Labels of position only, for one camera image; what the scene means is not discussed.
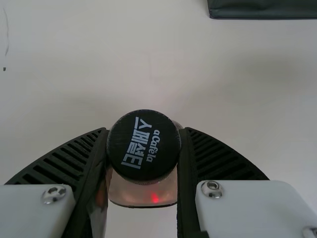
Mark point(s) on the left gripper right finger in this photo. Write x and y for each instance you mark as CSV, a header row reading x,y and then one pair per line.
x,y
223,178

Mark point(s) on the dark grey bag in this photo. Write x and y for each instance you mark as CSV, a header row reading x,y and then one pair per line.
x,y
260,8

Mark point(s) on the dark coffee bottle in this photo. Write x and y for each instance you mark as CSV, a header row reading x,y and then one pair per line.
x,y
143,146

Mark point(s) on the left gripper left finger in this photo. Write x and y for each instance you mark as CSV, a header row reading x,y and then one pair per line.
x,y
49,178

